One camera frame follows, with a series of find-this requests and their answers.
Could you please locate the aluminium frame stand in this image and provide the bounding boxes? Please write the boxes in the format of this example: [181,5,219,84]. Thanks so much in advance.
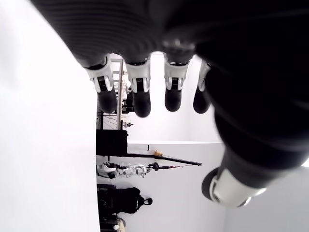
[116,58,125,131]

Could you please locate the black gantry pole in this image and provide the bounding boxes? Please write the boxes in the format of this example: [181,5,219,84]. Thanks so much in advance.
[127,151,202,167]

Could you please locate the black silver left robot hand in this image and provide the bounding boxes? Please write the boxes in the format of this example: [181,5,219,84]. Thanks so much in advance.
[30,0,309,209]

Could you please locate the black cabinet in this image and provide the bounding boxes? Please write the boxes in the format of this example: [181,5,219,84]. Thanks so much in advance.
[96,129,128,157]

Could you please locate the person in black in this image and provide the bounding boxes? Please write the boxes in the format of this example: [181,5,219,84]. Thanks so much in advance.
[97,184,153,216]

